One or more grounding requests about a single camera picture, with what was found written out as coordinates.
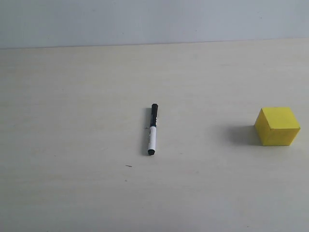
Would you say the black and white marker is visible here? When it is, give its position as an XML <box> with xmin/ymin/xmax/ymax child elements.
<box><xmin>147</xmin><ymin>103</ymin><xmax>158</xmax><ymax>156</ymax></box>

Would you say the yellow cube block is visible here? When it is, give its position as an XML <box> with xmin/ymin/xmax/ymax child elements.
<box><xmin>254</xmin><ymin>107</ymin><xmax>300</xmax><ymax>146</ymax></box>

